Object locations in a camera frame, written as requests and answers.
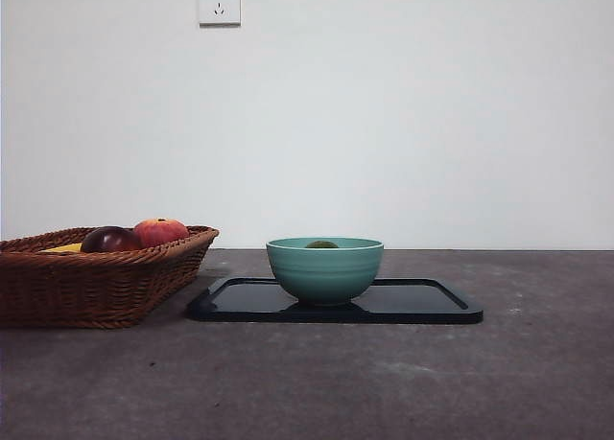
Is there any teal ceramic bowl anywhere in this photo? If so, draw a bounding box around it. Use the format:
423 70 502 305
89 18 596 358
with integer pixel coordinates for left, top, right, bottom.
266 237 387 308

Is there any black rectangular tray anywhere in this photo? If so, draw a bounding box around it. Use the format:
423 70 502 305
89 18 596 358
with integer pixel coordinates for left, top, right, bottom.
185 276 484 324

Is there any red yellow apple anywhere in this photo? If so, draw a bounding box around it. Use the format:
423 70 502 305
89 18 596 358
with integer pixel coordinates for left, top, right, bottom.
132 217 190 248

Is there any dark red apple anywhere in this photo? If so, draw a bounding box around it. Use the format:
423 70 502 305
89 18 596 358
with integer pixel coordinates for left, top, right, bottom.
80 225 143 254

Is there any brown wicker basket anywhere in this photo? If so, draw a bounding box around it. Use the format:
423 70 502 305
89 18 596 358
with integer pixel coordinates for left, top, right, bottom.
0 224 221 330

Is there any yellow banana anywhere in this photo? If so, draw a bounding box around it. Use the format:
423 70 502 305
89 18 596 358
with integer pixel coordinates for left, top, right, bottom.
37 242 85 255

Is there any white wall socket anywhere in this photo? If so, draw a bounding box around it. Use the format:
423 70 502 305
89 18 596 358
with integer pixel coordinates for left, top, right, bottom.
198 0 242 28

